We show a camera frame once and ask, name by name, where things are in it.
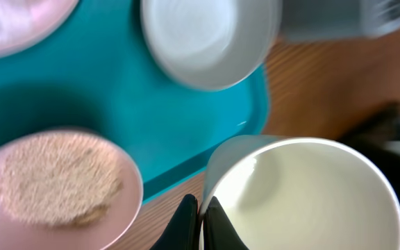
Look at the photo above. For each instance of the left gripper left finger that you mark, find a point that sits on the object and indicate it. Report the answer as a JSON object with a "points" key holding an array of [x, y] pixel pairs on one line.
{"points": [[181, 231]]}

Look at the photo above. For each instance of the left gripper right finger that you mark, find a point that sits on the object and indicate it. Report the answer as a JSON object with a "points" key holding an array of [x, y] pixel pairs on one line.
{"points": [[218, 231]]}

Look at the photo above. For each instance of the white cup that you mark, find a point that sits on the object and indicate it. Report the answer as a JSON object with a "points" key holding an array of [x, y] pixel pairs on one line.
{"points": [[301, 193]]}

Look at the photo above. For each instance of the rice leftovers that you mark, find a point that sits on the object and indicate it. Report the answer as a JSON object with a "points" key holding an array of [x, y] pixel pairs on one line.
{"points": [[60, 179]]}

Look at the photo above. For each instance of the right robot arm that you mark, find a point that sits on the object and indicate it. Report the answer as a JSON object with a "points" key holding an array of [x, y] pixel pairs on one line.
{"points": [[370, 136]]}

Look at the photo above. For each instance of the grey dishwasher rack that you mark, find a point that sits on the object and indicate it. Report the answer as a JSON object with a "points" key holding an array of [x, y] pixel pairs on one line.
{"points": [[317, 20]]}

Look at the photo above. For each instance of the teal plastic serving tray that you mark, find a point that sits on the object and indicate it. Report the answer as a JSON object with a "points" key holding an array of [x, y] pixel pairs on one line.
{"points": [[96, 74]]}

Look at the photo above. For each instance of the grey bowl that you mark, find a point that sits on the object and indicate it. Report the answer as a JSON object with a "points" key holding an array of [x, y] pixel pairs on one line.
{"points": [[210, 45]]}

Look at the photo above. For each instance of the large pink plate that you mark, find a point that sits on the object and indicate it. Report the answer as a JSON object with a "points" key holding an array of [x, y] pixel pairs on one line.
{"points": [[24, 23]]}

